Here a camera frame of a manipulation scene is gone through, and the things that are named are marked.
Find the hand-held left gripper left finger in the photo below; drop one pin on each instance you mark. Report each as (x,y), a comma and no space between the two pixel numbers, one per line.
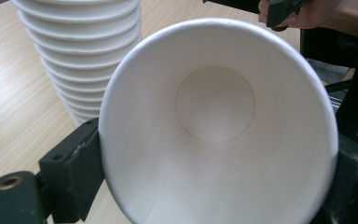
(71,174)

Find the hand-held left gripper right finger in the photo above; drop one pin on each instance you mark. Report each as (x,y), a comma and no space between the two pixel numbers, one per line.
(351,186)

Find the single white paper cup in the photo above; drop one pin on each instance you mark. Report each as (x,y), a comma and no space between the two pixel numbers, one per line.
(217,124)

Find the stack of white paper cups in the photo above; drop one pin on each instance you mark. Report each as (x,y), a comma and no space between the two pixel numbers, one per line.
(80,46)

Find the black metal stand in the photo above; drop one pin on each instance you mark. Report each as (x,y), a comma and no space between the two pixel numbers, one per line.
(357,81)

